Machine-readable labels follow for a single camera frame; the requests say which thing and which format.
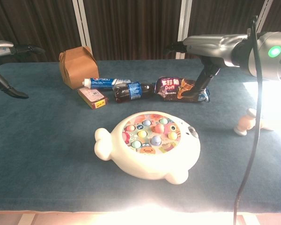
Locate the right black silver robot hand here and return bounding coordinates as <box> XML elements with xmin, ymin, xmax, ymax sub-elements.
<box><xmin>166</xmin><ymin>34</ymin><xmax>249</xmax><ymax>98</ymax></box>

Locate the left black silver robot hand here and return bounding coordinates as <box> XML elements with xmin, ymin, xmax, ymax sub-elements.
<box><xmin>0</xmin><ymin>40</ymin><xmax>45</xmax><ymax>99</ymax></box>

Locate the pink white toy mallet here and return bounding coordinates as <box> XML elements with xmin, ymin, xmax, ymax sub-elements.
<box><xmin>233</xmin><ymin>108</ymin><xmax>276</xmax><ymax>136</ymax></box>

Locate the fish-shaped toy game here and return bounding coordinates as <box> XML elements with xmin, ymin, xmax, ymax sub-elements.
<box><xmin>94</xmin><ymin>110</ymin><xmax>201</xmax><ymax>185</ymax></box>

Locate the dark brown snack bag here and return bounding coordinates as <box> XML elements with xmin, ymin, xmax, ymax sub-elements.
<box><xmin>154</xmin><ymin>76</ymin><xmax>211</xmax><ymax>103</ymax></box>

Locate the brown paper gable box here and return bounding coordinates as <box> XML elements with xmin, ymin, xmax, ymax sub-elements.
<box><xmin>59</xmin><ymin>45</ymin><xmax>100</xmax><ymax>90</ymax></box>

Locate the cola bottle with blue label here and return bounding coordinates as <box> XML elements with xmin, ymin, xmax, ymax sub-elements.
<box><xmin>112</xmin><ymin>81</ymin><xmax>159</xmax><ymax>104</ymax></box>

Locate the small red carton box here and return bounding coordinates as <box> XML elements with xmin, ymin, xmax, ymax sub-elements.
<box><xmin>77</xmin><ymin>86</ymin><xmax>109</xmax><ymax>110</ymax></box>

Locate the blue table cloth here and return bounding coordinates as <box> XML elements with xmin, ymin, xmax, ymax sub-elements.
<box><xmin>0</xmin><ymin>58</ymin><xmax>281</xmax><ymax>214</ymax></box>

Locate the blue white toothpaste tube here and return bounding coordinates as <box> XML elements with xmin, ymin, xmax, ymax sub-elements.
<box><xmin>82</xmin><ymin>77</ymin><xmax>132</xmax><ymax>90</ymax></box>

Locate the white frame post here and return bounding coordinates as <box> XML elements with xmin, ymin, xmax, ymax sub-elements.
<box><xmin>72</xmin><ymin>0</ymin><xmax>93</xmax><ymax>51</ymax></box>
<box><xmin>175</xmin><ymin>0</ymin><xmax>193</xmax><ymax>60</ymax></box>
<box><xmin>257</xmin><ymin>0</ymin><xmax>274</xmax><ymax>34</ymax></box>

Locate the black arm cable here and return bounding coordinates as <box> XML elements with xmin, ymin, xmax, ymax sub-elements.
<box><xmin>233</xmin><ymin>15</ymin><xmax>263</xmax><ymax>225</ymax></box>

